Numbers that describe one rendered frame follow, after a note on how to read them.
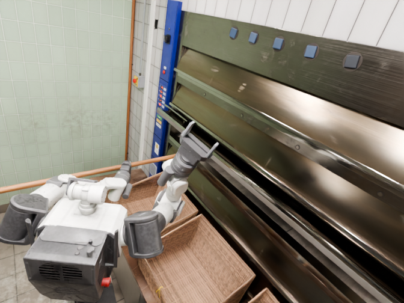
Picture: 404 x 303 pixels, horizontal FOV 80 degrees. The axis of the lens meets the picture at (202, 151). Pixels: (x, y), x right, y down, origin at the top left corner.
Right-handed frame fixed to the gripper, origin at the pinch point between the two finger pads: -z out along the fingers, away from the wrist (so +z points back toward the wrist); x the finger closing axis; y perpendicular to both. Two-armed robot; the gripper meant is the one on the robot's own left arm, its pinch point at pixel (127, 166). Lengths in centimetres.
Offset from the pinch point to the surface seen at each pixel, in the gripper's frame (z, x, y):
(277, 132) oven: 22, -47, 75
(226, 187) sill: 6, 2, 63
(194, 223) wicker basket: 0, 42, 49
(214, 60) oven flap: -30, -67, 43
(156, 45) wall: -91, -62, -1
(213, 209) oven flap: 3, 23, 60
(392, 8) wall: 41, -102, 88
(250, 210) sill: 24, 2, 76
